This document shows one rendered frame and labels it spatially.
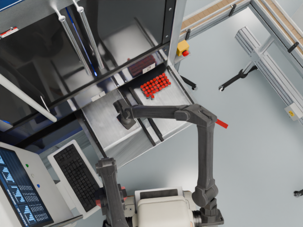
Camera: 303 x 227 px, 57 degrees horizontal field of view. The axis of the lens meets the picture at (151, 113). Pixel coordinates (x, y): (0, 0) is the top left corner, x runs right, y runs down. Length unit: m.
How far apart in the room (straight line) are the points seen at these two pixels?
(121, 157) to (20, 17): 1.03
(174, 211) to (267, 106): 1.91
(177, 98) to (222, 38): 1.42
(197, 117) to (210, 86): 1.69
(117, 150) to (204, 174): 0.64
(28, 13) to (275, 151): 2.39
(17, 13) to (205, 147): 0.81
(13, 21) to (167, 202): 0.86
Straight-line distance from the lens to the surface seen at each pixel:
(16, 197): 1.23
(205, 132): 1.13
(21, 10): 0.90
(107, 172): 1.15
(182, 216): 1.18
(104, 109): 1.75
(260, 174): 2.74
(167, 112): 1.23
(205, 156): 1.19
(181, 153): 2.58
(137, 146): 1.68
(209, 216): 1.34
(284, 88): 2.38
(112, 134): 1.71
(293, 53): 2.08
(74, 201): 1.79
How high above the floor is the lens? 2.54
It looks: 75 degrees down
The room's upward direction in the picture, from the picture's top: 3 degrees clockwise
